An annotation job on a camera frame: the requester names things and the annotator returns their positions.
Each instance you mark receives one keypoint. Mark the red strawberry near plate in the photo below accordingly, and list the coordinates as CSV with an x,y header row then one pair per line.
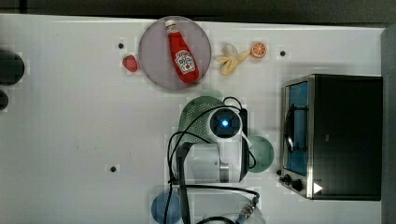
x,y
130,63

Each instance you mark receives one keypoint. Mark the red ketchup bottle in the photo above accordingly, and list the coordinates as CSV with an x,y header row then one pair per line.
x,y
181,55

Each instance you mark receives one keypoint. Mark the green mug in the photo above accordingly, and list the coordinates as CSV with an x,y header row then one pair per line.
x,y
262,154

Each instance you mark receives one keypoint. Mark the grey round plate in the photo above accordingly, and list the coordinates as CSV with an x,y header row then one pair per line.
x,y
155,58

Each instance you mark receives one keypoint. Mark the black cylinder large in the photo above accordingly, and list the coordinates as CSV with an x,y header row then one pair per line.
x,y
11,68

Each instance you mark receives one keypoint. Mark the peeled banana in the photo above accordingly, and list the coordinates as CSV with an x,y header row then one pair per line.
x,y
230,59

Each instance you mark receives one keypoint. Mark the blue bowl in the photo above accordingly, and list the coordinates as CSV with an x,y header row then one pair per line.
x,y
161,209

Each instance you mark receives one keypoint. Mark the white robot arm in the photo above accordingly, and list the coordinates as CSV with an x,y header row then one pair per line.
x,y
212,149

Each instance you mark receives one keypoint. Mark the orange half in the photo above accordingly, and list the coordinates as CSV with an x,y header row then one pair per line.
x,y
258,50

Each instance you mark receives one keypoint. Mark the black cylinder small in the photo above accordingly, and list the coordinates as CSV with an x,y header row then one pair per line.
x,y
3,100

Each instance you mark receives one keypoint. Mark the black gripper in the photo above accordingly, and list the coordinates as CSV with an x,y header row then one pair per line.
x,y
234,122

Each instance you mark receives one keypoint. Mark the black toaster oven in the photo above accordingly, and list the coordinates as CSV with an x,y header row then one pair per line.
x,y
331,137

